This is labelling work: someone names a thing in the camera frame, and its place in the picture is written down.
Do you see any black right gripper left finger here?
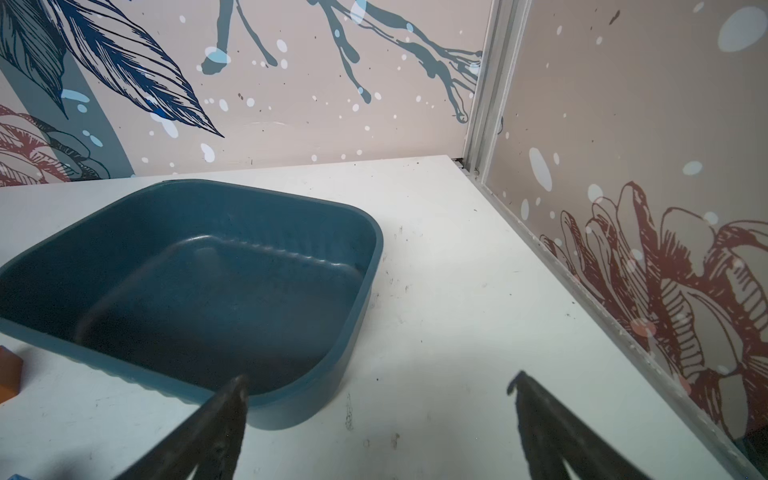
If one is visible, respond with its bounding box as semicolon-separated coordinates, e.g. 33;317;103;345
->
119;375;248;479

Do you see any brown lego brick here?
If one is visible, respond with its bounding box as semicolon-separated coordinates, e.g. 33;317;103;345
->
0;346;24;403

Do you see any right dark teal bin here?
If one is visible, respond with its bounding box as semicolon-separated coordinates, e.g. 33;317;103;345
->
1;179;384;430

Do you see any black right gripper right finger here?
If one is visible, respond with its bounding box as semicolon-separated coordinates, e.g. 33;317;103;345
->
507;371;649;480

